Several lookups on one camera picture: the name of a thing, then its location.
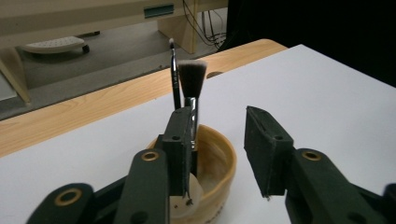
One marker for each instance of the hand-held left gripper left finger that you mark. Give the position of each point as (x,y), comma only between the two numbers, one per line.
(179,161)

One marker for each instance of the white table board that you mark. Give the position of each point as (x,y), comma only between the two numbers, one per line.
(311,102)

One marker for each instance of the large black makeup brush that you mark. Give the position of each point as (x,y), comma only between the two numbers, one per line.
(192,79)

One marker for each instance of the light wooden desk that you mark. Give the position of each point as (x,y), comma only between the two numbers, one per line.
(77,15)

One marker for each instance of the white wheeled base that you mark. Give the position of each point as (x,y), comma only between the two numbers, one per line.
(53,45)

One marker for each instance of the thin black makeup brush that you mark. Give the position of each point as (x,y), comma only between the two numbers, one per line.
(175,81)

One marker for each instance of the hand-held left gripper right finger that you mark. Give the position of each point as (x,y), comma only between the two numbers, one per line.
(271,161)

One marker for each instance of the black curtain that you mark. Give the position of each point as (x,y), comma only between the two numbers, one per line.
(311,25)

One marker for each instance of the wooden cup with duck figure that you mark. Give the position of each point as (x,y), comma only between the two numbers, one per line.
(218,174)

